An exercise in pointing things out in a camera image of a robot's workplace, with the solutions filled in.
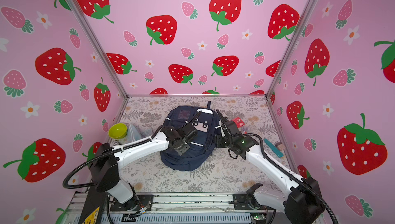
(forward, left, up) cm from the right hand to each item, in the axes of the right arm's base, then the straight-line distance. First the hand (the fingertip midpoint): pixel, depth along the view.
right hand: (216, 138), depth 82 cm
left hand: (-4, +19, -3) cm, 19 cm away
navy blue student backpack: (-3, +8, -5) cm, 10 cm away
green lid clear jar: (+3, +64, -10) cm, 65 cm away
